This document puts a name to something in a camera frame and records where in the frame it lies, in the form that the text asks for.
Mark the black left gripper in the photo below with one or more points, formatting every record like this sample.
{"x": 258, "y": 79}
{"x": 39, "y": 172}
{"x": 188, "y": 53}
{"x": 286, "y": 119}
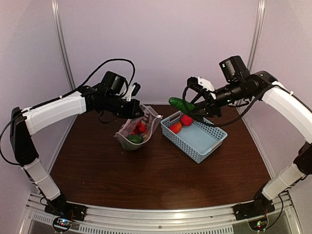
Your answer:
{"x": 131, "y": 113}

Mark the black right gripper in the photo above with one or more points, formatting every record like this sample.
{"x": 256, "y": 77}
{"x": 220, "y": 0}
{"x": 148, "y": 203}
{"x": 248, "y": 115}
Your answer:
{"x": 208, "y": 101}

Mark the red toy tomato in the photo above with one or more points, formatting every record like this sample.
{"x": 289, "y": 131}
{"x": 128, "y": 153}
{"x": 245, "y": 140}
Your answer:
{"x": 186, "y": 120}

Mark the green toy cucumber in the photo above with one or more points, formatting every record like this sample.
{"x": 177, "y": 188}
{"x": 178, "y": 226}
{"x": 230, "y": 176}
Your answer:
{"x": 179, "y": 104}

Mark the orange red toy pepper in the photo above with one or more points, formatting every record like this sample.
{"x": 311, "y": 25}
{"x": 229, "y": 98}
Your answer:
{"x": 176, "y": 128}

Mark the light blue plastic basket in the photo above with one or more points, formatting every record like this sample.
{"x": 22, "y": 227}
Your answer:
{"x": 197, "y": 141}

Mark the clear zip top bag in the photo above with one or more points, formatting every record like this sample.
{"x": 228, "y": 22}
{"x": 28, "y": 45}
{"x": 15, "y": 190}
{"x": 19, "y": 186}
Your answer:
{"x": 152, "y": 120}

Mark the green toy avocado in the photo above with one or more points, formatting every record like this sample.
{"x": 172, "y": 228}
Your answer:
{"x": 135, "y": 139}

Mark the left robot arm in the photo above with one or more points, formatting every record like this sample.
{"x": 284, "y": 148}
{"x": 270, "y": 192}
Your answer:
{"x": 29, "y": 121}

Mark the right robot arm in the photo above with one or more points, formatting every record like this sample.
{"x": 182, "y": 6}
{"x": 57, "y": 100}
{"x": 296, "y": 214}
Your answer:
{"x": 277, "y": 138}

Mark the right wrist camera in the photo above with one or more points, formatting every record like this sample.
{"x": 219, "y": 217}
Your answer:
{"x": 203, "y": 87}

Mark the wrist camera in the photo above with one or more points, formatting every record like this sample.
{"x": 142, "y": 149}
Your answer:
{"x": 203, "y": 87}
{"x": 130, "y": 91}

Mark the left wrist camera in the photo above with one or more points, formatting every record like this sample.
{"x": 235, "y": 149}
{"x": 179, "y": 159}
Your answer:
{"x": 130, "y": 91}

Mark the left aluminium frame post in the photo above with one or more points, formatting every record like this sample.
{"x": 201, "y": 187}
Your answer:
{"x": 62, "y": 44}

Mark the front aluminium rail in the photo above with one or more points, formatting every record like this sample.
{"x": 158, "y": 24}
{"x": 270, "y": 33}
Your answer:
{"x": 209, "y": 220}

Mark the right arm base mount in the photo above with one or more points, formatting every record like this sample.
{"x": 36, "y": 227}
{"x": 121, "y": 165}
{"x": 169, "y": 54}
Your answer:
{"x": 255, "y": 212}

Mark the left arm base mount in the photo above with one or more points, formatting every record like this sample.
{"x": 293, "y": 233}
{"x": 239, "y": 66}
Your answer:
{"x": 66, "y": 213}

